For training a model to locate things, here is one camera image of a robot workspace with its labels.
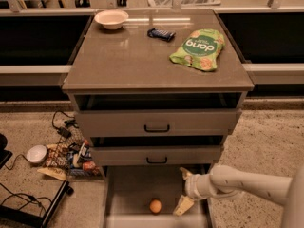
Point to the dark blue snack bar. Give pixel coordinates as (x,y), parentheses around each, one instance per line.
(161,34)

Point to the grey top drawer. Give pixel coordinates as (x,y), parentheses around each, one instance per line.
(141,123)

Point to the pile of snack packages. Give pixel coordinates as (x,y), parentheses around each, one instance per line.
(67,161)

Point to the orange fruit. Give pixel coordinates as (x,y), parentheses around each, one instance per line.
(155,206)

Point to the grey open bottom drawer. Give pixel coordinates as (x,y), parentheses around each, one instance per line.
(129,190)

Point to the green dang chips bag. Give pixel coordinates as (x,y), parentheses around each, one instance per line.
(200,50)

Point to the white bowl on counter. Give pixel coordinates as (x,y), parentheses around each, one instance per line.
(111,19)

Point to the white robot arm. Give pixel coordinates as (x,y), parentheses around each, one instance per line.
(224,182)

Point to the black metal stand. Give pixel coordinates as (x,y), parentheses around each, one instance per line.
(46,206)

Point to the white bowl on floor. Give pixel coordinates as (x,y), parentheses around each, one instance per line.
(37,154)

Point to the grey drawer cabinet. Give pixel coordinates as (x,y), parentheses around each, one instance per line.
(127,70)

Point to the grey middle drawer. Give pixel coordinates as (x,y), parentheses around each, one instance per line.
(119,156)

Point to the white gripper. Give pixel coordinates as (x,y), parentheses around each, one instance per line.
(192,186)

